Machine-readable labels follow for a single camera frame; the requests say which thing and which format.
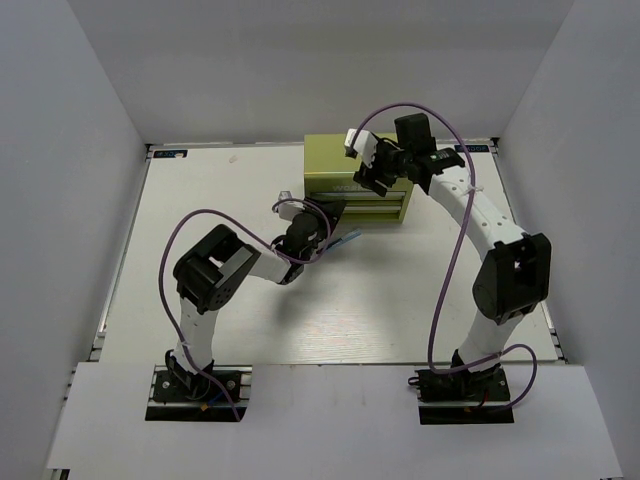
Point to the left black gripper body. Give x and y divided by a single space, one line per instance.
321 233

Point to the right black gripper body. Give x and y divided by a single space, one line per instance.
390 160

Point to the silver light blue pen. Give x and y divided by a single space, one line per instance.
345 238

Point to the green metal drawer box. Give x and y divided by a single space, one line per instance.
328 176

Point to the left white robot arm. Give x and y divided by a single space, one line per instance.
211 272

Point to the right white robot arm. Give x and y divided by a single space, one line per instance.
515 265

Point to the right blue corner sticker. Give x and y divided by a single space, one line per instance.
473 148

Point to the blue corner sticker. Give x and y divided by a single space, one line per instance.
170 154
473 148

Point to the left blue corner sticker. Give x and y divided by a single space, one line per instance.
170 154

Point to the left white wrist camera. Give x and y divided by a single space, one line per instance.
286 207

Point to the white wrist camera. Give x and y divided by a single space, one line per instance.
361 143
286 207

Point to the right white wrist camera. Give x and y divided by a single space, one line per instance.
361 143

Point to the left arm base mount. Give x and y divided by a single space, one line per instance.
170 400

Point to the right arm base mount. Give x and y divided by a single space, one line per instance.
463 398

